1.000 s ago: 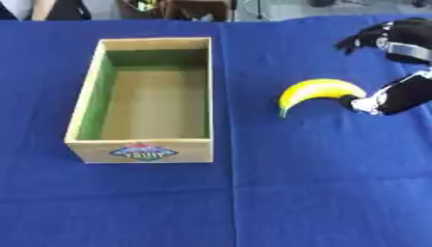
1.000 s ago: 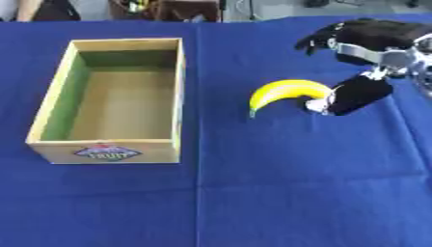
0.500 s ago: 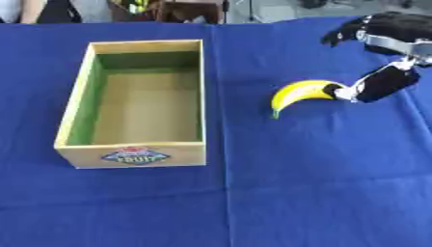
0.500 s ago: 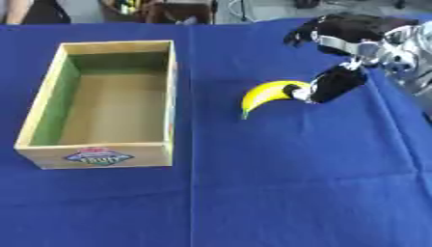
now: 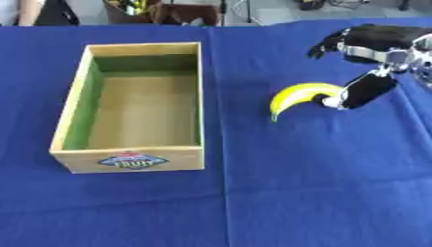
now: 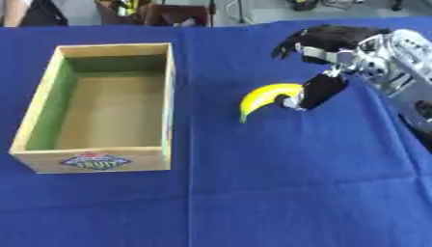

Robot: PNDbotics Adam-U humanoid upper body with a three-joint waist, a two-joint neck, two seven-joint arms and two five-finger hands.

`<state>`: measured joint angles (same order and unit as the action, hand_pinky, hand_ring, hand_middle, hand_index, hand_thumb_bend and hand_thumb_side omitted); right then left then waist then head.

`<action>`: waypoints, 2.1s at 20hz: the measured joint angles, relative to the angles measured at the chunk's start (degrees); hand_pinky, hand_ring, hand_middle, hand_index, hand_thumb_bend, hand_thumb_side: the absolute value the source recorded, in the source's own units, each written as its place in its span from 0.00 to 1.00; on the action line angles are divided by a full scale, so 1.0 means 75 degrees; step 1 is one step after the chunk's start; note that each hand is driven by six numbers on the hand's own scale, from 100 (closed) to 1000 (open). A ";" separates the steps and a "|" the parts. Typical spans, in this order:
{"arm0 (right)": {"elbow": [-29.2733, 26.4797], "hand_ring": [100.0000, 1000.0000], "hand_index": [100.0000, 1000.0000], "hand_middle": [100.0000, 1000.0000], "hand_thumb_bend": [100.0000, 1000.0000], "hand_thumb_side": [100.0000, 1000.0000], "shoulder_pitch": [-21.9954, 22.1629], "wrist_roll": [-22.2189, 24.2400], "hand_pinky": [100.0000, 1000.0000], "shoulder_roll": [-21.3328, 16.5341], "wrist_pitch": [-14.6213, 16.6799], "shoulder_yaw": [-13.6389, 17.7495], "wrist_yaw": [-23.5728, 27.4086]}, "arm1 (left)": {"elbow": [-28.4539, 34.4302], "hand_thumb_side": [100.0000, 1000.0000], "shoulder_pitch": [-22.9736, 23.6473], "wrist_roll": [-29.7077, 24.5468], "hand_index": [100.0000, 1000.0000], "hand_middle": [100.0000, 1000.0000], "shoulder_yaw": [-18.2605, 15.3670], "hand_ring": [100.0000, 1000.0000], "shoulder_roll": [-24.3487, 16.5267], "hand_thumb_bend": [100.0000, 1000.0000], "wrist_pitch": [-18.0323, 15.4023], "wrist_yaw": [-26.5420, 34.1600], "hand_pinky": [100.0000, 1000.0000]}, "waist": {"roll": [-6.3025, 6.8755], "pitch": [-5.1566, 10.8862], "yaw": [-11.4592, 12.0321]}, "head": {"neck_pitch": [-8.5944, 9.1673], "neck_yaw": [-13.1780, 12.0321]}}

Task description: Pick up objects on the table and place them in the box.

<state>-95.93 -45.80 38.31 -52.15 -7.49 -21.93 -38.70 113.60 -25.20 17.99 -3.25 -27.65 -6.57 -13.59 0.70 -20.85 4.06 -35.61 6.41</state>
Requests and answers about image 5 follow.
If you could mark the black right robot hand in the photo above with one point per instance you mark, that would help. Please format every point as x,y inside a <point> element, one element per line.
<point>377,37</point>

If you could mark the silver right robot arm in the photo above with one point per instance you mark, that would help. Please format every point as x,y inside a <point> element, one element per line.
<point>423,62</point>

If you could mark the tan cardboard box green inside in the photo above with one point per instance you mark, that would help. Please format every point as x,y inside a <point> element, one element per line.
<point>140,106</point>

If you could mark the dark bag on floor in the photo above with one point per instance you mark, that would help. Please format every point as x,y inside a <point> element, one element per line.
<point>310,4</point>

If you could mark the yellow toy banana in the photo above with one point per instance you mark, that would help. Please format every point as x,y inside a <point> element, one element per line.
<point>295,95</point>

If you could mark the black tripod pole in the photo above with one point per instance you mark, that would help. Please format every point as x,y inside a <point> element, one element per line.
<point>223,11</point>

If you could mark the brown bag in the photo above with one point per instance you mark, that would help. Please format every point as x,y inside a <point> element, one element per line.
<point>185,14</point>

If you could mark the brown basket with items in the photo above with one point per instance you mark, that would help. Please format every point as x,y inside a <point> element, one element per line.
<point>126,14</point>

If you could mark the person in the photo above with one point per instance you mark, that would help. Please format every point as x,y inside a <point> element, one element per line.
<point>53,14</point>

